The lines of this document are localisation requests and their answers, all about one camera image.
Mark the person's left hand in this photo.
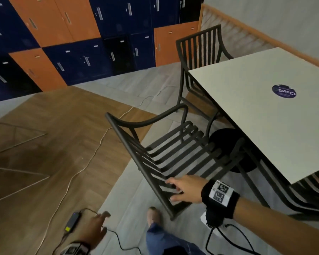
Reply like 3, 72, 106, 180
81, 211, 111, 250

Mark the person's right hand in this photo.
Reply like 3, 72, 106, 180
165, 175, 209, 203

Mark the dark metal slatted chair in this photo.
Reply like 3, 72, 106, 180
105, 103, 245, 221
175, 24, 235, 123
251, 157, 319, 222

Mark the person's right forearm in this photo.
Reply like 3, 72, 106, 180
233, 198, 319, 255

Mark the person's shoe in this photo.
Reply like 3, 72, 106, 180
147, 206, 163, 228

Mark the black power adapter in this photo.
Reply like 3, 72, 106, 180
64, 211, 82, 234

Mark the black wristband with marker tag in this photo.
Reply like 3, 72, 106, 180
201, 179, 241, 220
59, 241, 91, 255

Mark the person's blue jeans leg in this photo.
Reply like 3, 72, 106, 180
145, 223, 207, 255

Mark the black round table base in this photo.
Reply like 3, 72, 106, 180
208, 128, 259, 173

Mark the round dark blue sticker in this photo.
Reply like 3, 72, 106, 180
272, 84, 297, 99

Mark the wooden handrail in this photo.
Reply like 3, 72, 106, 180
198, 4, 319, 72

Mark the black adapter cable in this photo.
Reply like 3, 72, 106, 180
53, 208, 143, 255

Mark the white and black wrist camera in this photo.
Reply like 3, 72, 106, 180
200, 210, 230, 237

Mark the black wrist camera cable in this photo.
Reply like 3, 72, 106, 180
205, 223, 261, 255

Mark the long white cable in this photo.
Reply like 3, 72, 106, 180
35, 85, 176, 255

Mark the wall of blue and orange lockers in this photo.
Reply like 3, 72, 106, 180
0, 0, 204, 104

